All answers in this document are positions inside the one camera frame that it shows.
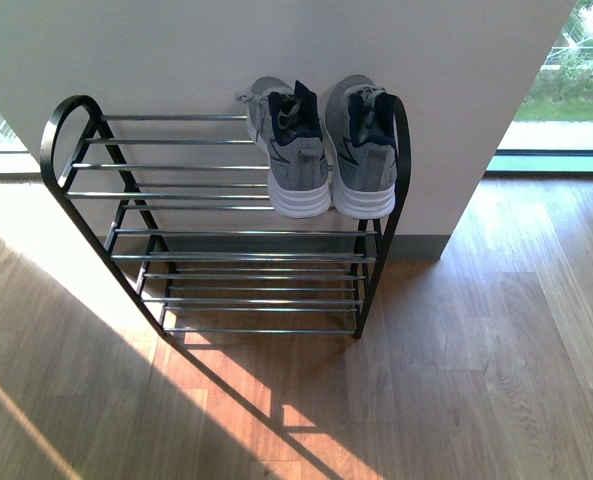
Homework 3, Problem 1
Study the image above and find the grey knit sneaker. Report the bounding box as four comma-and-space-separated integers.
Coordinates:
324, 75, 397, 220
236, 76, 331, 219

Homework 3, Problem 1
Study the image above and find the black metal shoe rack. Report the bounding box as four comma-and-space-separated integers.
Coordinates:
40, 95, 411, 342

